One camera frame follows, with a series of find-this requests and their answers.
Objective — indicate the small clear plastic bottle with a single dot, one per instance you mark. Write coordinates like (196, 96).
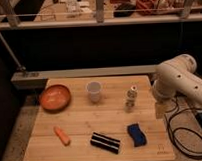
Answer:
(131, 96)

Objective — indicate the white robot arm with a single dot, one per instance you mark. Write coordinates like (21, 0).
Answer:
(177, 74)

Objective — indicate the clear plastic cup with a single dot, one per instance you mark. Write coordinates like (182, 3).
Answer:
(93, 89)

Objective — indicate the orange wooden bowl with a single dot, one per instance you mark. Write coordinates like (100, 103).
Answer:
(55, 98)

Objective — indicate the black white striped block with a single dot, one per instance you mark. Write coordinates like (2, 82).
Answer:
(105, 142)

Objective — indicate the blue sponge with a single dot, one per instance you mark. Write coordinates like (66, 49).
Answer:
(137, 135)

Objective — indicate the orange carrot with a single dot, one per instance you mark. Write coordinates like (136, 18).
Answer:
(62, 135)

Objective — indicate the black bag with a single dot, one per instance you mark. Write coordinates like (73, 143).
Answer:
(124, 10)

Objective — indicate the grey metal rail frame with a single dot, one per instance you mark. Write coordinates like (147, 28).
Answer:
(36, 46)

